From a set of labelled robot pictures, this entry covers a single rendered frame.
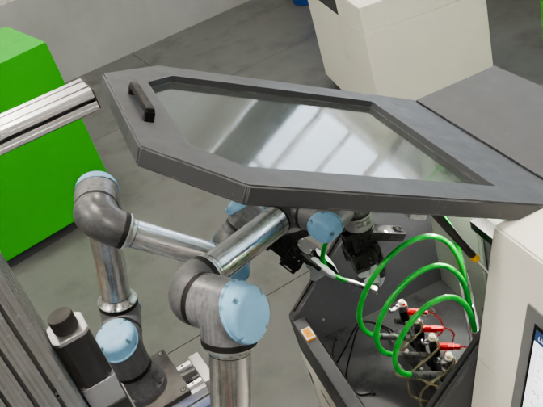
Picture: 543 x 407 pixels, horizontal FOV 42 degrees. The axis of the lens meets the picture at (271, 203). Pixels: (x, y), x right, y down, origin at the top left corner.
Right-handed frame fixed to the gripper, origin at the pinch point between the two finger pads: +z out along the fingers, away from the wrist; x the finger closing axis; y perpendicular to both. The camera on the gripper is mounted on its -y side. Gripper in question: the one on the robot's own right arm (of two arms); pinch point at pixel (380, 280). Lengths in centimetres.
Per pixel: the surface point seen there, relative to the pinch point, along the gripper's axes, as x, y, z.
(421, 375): 24.8, 4.4, 11.5
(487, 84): -26, -55, -27
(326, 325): -31.0, 11.4, 35.3
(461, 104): -22, -44, -27
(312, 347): -16.6, 20.8, 27.5
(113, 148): -430, 55, 122
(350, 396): 7.0, 19.3, 27.5
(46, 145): -322, 93, 54
